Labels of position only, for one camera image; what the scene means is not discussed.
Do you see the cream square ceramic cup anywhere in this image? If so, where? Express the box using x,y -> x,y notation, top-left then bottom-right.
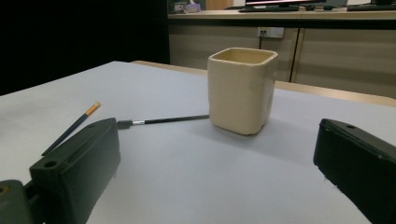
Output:
206,47 -> 279,136

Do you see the white table mat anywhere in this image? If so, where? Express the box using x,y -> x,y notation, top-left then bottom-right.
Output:
0,61 -> 396,224

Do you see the black monitor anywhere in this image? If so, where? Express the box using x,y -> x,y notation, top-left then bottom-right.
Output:
245,0 -> 326,7

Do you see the pencil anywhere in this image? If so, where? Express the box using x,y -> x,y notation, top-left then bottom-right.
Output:
41,101 -> 103,157

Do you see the black flat makeup brush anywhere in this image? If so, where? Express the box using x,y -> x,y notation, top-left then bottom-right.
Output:
116,114 -> 210,131

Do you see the white wall outlet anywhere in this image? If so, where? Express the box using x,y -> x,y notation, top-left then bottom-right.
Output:
257,26 -> 285,39

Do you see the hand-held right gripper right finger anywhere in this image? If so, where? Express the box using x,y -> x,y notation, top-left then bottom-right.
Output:
313,118 -> 396,224

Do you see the tissue box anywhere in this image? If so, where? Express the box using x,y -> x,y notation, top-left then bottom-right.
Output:
183,0 -> 202,14

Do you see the beige wooden counter cabinet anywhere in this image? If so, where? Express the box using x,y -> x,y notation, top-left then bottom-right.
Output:
167,8 -> 396,99

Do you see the black keyboard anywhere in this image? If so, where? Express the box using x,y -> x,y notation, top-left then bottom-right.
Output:
238,6 -> 301,13
346,3 -> 396,12

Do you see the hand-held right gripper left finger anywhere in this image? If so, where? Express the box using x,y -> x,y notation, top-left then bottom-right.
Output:
29,117 -> 121,224

